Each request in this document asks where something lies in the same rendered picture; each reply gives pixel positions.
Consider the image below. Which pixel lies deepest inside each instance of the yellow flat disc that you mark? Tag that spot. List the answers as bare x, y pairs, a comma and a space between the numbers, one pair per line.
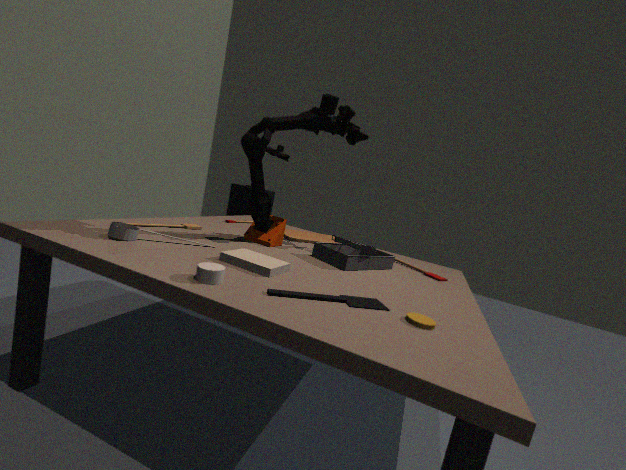
421, 320

